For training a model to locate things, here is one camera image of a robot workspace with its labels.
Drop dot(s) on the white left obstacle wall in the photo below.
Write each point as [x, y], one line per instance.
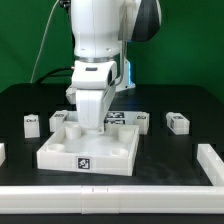
[2, 153]

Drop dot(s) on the white front obstacle wall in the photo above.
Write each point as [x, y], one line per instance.
[111, 199]

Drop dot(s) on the white right obstacle wall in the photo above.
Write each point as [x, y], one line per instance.
[211, 163]

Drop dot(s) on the white obstacle wall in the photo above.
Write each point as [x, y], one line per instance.
[211, 163]
[2, 153]
[111, 199]

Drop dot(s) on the white square tabletop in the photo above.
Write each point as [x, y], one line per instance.
[75, 150]

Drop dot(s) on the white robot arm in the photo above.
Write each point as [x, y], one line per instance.
[102, 29]

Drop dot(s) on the AprilTag marker sheet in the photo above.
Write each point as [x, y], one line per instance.
[115, 118]

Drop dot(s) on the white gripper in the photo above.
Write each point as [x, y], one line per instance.
[92, 91]

